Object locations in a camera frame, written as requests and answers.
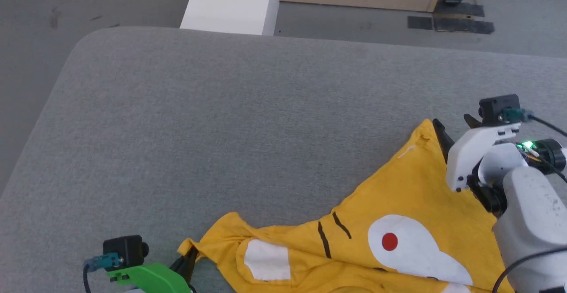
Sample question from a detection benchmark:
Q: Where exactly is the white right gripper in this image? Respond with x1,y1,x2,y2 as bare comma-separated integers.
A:
431,112,522,193

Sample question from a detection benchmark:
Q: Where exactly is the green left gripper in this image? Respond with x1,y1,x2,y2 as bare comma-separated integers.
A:
106,246,199,293

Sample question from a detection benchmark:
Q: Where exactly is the yellow cartoon print shirt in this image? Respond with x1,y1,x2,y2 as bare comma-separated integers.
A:
177,119,517,293

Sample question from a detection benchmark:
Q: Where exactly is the long black floor patch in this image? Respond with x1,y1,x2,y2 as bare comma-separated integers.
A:
433,16,496,35

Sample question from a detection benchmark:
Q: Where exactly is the small black floor patch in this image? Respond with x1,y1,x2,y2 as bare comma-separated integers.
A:
407,15,433,31

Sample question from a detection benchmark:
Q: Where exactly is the dark grey floor patch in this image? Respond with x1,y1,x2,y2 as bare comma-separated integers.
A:
436,1,485,18

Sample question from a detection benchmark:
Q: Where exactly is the white rectangular box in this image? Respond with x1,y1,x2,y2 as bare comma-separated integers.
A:
179,0,280,36

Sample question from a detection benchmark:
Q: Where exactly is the right camera cable teal plug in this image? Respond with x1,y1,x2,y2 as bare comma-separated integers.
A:
502,108,567,139

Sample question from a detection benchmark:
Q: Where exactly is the camera cable teal plug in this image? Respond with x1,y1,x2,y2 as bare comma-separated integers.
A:
502,108,567,139
83,252,123,293

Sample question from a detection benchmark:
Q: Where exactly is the left camera cable teal plug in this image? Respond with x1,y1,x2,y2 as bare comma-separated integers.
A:
83,252,123,293

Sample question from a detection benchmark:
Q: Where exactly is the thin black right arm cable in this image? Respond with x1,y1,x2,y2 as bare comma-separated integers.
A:
491,246,567,293

